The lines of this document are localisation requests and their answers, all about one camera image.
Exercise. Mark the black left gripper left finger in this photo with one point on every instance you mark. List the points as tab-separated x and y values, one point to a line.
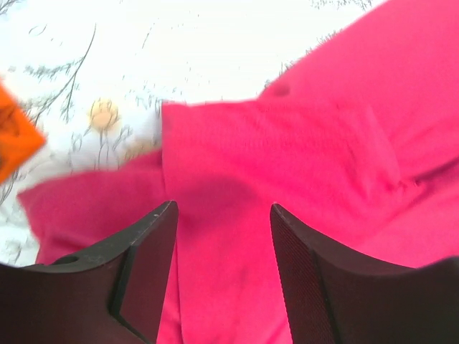
110	292

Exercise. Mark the pink t shirt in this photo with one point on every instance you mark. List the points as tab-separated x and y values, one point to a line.
359	140

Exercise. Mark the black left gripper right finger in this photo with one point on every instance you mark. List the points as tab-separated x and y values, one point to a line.
334	294

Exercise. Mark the folded orange t shirt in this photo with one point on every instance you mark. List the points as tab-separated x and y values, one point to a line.
20	139

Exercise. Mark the floral patterned table mat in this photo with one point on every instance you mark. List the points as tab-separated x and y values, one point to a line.
92	74

